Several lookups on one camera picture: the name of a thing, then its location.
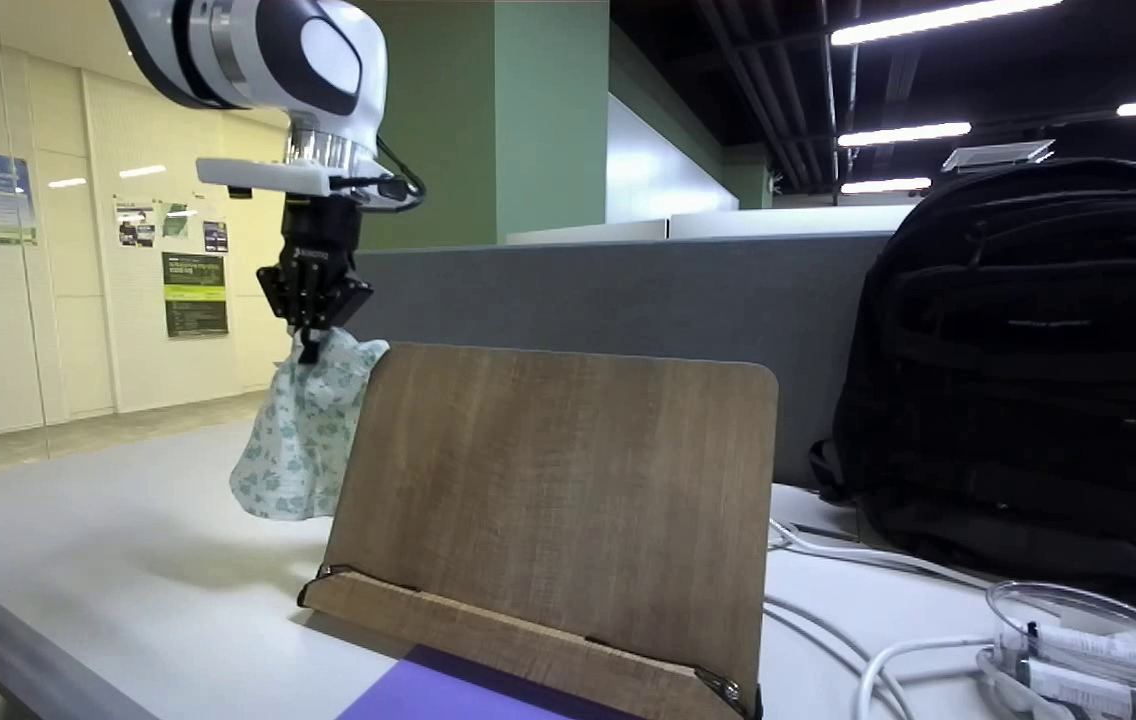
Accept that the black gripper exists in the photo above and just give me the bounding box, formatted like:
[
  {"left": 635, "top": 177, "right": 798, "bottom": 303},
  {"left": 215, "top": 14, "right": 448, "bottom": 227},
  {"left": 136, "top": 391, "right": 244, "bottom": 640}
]
[{"left": 251, "top": 194, "right": 376, "bottom": 367}]

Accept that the white green patterned cloth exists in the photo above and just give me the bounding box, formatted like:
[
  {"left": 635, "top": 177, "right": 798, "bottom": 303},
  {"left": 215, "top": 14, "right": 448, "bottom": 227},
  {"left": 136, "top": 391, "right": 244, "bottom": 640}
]
[{"left": 229, "top": 323, "right": 391, "bottom": 524}]

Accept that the wooden book stand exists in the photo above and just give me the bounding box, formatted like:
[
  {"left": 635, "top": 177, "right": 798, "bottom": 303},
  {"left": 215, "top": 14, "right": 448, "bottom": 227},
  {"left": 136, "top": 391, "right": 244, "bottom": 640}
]
[{"left": 297, "top": 341, "right": 784, "bottom": 720}]

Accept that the grey desk partition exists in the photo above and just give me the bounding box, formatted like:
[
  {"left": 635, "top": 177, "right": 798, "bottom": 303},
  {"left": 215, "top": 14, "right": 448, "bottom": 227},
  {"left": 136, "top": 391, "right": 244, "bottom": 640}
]
[{"left": 349, "top": 231, "right": 895, "bottom": 489}]

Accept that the purple paper sheet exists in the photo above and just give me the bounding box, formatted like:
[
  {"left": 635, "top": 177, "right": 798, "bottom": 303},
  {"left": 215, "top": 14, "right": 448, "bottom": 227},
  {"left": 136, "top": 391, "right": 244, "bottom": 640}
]
[{"left": 336, "top": 643, "right": 641, "bottom": 720}]

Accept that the black backpack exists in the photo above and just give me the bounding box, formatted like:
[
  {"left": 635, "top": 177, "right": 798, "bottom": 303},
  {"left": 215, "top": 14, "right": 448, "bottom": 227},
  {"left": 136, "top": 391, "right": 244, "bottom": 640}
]
[{"left": 806, "top": 119, "right": 1136, "bottom": 613}]

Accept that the dark green wall sign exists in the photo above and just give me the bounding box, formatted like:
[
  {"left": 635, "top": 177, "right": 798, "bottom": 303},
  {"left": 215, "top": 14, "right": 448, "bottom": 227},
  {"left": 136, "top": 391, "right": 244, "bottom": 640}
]
[{"left": 159, "top": 248, "right": 232, "bottom": 343}]

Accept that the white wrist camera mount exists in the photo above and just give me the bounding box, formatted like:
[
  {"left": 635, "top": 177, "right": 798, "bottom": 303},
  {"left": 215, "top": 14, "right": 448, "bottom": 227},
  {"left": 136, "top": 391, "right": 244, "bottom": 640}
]
[{"left": 191, "top": 154, "right": 391, "bottom": 207}]

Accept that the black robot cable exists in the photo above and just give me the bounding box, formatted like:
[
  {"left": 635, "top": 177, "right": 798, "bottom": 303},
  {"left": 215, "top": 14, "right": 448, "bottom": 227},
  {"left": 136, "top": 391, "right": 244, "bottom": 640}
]
[{"left": 357, "top": 127, "right": 426, "bottom": 222}]

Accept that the white cable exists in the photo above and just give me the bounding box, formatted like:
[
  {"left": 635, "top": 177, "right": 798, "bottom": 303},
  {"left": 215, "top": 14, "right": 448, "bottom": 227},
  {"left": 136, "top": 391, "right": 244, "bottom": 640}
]
[{"left": 760, "top": 515, "right": 1017, "bottom": 720}]

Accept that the clear round cable container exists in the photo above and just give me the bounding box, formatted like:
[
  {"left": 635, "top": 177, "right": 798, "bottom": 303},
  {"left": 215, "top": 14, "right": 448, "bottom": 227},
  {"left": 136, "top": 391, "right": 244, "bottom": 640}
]
[{"left": 971, "top": 575, "right": 1136, "bottom": 720}]

